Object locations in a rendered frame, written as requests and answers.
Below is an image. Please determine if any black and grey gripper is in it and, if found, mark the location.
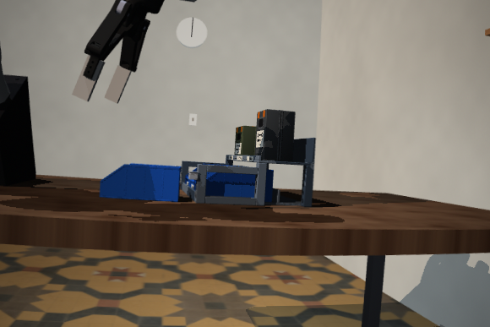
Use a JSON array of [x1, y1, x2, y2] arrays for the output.
[[72, 0, 164, 103]]

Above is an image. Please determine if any grey metal shelf rack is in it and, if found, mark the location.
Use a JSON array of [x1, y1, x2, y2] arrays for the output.
[[181, 138, 316, 207]]

